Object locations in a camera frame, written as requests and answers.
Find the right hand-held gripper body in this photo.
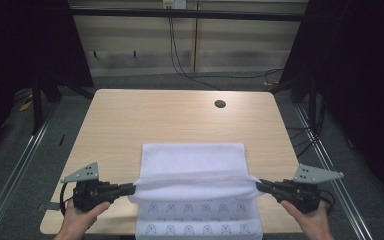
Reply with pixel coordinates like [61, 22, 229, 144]
[274, 163, 345, 215]

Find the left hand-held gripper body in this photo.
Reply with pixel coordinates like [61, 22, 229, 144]
[60, 161, 121, 213]

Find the white printed towel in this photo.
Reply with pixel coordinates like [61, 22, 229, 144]
[128, 143, 264, 240]

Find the person's left hand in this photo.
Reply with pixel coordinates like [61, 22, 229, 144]
[59, 199, 112, 238]

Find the person's right hand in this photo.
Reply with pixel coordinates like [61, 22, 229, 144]
[279, 199, 332, 239]

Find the grey tape strip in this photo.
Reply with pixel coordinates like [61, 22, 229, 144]
[36, 201, 63, 212]

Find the yellow object on floor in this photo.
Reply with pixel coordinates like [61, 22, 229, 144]
[18, 99, 34, 112]

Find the dark curtain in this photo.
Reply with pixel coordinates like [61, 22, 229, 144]
[269, 0, 384, 209]
[0, 0, 95, 164]

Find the black horizontal metal bar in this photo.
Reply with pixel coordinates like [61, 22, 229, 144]
[69, 7, 309, 23]

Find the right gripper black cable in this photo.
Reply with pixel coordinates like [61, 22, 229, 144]
[318, 189, 337, 216]

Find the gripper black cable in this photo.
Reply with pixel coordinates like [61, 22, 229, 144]
[58, 181, 77, 216]
[318, 189, 337, 216]

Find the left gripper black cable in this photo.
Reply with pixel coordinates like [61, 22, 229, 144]
[58, 181, 77, 216]

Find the aluminium floor rail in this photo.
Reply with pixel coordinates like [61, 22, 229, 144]
[294, 104, 375, 240]
[0, 103, 60, 240]

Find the bundle of black floor cables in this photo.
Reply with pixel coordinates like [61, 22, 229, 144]
[285, 93, 326, 160]

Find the black hanging cable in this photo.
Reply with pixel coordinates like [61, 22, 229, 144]
[168, 16, 222, 91]

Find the white wall outlet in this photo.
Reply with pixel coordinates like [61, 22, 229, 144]
[162, 0, 188, 10]

